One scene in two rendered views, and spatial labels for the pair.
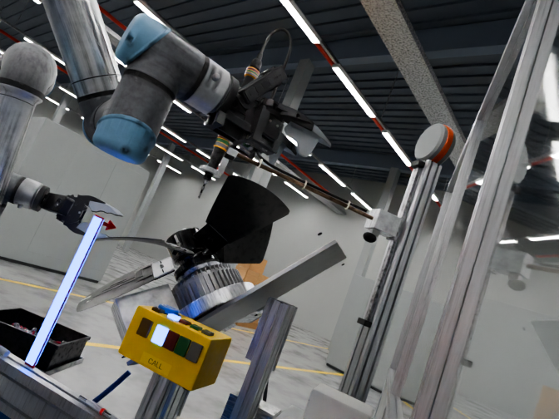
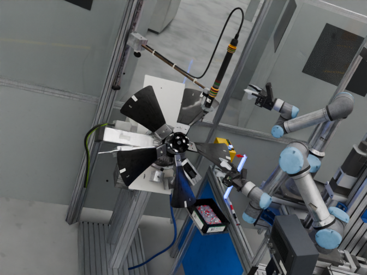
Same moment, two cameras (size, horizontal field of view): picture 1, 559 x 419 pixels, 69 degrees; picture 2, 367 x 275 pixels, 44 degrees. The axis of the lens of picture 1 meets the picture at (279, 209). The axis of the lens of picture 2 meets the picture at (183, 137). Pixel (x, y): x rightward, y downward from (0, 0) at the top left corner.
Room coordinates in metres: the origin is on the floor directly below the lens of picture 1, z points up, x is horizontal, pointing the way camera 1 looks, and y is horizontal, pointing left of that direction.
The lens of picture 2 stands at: (2.77, 1.87, 2.38)
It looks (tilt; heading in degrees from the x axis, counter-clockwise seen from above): 27 degrees down; 228
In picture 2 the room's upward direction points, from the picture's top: 22 degrees clockwise
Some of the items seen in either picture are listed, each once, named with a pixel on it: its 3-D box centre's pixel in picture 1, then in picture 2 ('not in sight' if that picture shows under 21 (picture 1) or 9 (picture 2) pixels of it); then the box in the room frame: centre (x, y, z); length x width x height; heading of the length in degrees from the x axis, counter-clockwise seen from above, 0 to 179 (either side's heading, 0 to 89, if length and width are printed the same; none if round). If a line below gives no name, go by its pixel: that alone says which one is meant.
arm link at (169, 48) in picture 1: (161, 59); (289, 111); (0.54, 0.24, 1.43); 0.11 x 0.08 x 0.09; 125
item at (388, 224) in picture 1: (383, 224); (136, 41); (1.39, -0.36, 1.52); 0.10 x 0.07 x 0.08; 105
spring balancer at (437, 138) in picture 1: (434, 145); not in sight; (1.41, -0.45, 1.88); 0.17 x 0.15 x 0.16; 160
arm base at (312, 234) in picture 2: not in sight; (323, 237); (0.75, 0.96, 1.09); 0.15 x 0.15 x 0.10
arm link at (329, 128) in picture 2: not in sight; (326, 132); (0.39, 0.45, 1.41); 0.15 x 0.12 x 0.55; 35
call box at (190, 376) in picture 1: (175, 347); (223, 151); (0.78, 0.08, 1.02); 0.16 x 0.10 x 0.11; 70
